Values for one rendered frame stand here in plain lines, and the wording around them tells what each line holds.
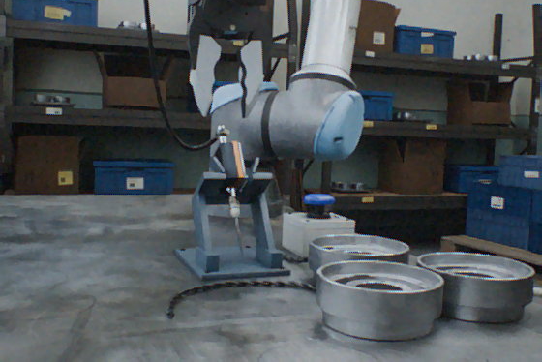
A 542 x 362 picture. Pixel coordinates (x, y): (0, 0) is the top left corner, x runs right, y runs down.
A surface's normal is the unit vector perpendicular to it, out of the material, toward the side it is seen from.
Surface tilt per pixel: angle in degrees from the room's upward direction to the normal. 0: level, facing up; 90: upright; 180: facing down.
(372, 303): 90
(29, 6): 90
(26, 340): 0
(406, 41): 90
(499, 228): 90
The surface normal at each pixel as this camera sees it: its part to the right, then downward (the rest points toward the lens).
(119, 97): 0.28, -0.05
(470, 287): -0.34, 0.05
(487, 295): -0.11, 0.07
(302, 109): -0.36, -0.30
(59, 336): 0.04, -1.00
